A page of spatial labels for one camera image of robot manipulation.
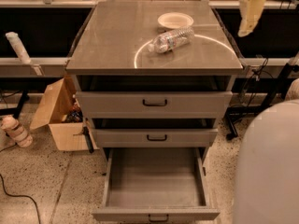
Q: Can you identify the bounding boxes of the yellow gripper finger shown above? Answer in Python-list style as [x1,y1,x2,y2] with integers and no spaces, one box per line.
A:
[238,0,266,37]

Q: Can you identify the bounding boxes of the clear plastic water bottle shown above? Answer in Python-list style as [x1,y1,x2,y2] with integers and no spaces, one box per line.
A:
[147,26,195,53]

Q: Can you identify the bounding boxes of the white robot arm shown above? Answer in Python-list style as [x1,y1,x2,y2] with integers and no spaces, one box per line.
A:
[232,99,299,224]

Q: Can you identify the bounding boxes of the grey metal drawer cabinet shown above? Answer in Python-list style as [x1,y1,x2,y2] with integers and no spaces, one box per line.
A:
[64,0,244,161]

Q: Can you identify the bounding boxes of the grey top drawer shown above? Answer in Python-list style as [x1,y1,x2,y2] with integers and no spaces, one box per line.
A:
[76,91,233,119]

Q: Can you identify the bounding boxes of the grey middle drawer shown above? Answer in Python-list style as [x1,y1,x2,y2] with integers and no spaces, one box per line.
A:
[92,129,218,147]

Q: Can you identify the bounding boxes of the grey open bottom drawer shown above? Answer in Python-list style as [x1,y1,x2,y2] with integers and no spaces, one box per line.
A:
[93,147,220,224]

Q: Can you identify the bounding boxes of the white paper bowl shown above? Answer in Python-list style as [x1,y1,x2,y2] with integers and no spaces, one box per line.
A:
[158,12,193,29]

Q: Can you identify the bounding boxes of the person leg tan trousers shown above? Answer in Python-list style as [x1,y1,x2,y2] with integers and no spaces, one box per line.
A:
[285,78,299,101]

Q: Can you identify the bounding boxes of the open cardboard box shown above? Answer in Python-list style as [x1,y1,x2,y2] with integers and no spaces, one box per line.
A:
[30,77,96,152]

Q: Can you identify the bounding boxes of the white cylindrical tube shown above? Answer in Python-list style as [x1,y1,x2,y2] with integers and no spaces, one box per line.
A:
[6,32,31,64]

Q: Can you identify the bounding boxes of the striped cylinder on floor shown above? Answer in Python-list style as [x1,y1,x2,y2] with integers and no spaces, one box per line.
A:
[1,116,33,147]

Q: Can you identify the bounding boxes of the black stand with cables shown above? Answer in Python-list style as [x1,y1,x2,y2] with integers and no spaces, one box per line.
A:
[224,62,299,140]

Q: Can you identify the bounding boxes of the black floor cable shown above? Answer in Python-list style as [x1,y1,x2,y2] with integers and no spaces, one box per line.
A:
[0,173,42,224]

